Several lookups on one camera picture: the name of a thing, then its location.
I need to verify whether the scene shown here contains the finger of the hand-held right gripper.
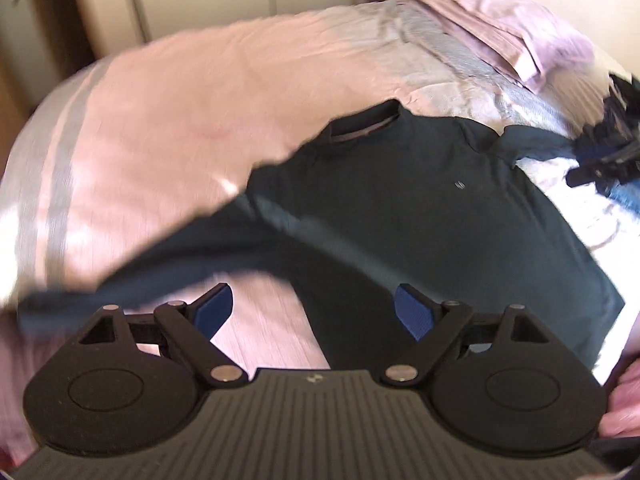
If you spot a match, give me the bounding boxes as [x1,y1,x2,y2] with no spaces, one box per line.
[574,119,640,155]
[566,147,640,188]

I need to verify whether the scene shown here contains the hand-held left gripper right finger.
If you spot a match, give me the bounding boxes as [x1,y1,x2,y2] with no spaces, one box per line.
[381,284,553,387]

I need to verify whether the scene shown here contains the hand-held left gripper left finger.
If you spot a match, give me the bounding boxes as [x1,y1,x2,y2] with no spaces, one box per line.
[75,282,248,388]

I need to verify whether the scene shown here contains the dark green long-sleeve shirt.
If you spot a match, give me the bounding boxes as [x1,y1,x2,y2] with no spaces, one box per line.
[17,100,626,372]

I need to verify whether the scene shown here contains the blue cloth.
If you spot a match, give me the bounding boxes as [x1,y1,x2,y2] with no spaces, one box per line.
[606,181,640,215]

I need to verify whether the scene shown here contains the dark cloth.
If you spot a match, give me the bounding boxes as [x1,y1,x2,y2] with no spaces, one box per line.
[602,72,640,128]

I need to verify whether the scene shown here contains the lilac pillow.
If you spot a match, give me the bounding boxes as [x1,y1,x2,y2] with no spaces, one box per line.
[395,0,597,95]

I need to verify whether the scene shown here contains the pink bed cover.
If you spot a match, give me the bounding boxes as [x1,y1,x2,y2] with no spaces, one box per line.
[0,0,640,466]

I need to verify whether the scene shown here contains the wooden door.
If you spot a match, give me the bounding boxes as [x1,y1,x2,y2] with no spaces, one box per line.
[0,0,97,128]

